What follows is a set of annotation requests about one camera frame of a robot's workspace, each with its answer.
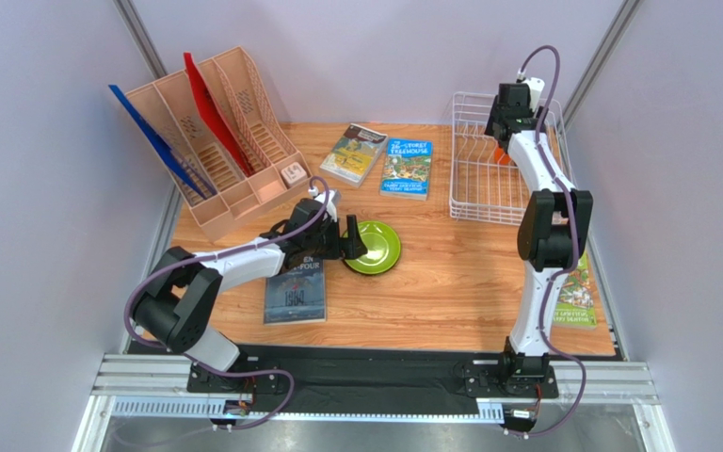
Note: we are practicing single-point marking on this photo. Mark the orange plate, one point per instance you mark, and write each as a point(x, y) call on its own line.
point(501, 157)

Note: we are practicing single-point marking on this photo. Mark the Nineteen Eighty-Four book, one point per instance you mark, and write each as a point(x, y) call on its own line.
point(297, 296)

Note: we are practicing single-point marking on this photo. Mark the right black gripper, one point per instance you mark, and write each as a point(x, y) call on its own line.
point(500, 127)

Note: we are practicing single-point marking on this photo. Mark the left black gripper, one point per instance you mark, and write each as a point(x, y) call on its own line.
point(344, 248)

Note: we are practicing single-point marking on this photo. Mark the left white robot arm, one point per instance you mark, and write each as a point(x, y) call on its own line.
point(175, 302)

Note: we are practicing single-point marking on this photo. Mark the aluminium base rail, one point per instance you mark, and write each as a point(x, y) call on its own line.
point(153, 385)

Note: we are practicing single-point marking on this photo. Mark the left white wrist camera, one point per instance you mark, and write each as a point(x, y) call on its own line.
point(329, 198)

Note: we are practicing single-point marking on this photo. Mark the black base mat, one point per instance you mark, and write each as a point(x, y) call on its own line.
point(367, 381)

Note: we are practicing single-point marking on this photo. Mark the small white cube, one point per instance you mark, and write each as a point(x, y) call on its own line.
point(293, 174)

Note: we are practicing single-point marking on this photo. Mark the white wire dish rack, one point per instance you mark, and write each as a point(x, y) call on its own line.
point(483, 191)

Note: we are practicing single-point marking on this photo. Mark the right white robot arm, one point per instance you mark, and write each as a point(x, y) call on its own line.
point(552, 234)

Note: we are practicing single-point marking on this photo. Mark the red folder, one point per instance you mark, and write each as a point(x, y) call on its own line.
point(211, 115)

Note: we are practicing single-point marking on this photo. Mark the blue folder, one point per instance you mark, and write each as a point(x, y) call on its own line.
point(175, 163)

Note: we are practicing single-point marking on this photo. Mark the green plate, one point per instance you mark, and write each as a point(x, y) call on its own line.
point(383, 249)

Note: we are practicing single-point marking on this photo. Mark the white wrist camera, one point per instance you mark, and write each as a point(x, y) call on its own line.
point(329, 198)
point(536, 87)

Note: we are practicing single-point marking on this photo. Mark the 26-Storey Treehouse blue book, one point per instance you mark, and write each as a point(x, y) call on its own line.
point(406, 169)

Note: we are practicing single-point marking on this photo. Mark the yellow grey illustrated book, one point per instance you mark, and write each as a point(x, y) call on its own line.
point(354, 154)

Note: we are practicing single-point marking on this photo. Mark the beige plastic file organizer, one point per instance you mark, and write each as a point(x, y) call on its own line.
point(236, 85)

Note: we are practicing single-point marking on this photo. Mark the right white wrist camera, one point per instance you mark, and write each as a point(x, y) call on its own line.
point(536, 87)

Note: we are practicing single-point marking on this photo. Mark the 65-Storey Treehouse green book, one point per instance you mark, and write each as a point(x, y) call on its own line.
point(576, 303)

